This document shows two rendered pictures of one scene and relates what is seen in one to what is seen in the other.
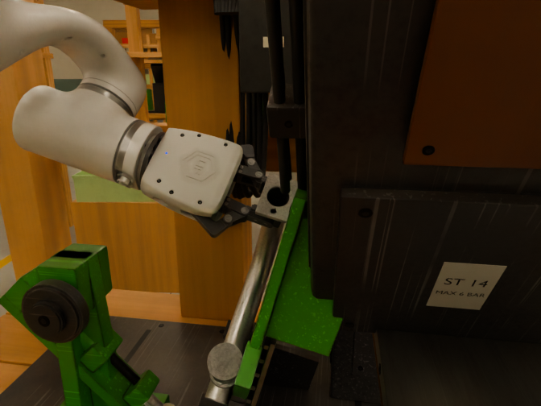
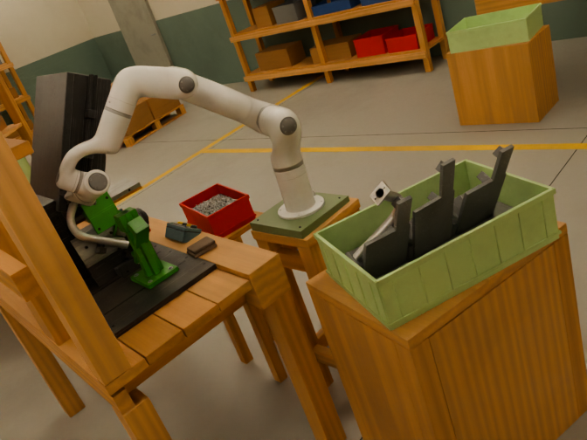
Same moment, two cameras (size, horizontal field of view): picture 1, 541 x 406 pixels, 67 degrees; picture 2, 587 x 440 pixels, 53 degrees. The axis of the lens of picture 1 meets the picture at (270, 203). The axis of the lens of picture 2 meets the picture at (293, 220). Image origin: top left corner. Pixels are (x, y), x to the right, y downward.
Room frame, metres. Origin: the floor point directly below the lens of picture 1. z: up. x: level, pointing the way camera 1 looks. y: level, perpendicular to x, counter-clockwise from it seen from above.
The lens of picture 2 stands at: (1.41, 2.05, 1.82)
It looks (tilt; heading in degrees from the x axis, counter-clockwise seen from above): 25 degrees down; 227
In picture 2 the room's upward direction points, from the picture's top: 20 degrees counter-clockwise
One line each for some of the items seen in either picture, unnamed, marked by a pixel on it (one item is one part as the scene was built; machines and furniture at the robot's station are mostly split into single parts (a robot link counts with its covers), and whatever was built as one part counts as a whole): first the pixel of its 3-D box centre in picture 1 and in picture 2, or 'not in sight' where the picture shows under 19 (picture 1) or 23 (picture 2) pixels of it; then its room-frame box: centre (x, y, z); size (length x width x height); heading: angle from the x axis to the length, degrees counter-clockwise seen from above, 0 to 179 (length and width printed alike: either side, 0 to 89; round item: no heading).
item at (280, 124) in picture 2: not in sight; (283, 137); (-0.09, 0.55, 1.19); 0.19 x 0.12 x 0.24; 65
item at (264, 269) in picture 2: not in sight; (165, 244); (0.18, -0.08, 0.82); 1.50 x 0.14 x 0.15; 81
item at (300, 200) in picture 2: not in sight; (294, 187); (-0.10, 0.52, 0.97); 0.19 x 0.19 x 0.18
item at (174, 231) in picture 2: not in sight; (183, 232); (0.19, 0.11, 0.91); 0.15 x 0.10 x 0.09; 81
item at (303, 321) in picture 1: (307, 271); (93, 202); (0.41, -0.04, 1.17); 0.13 x 0.12 x 0.20; 81
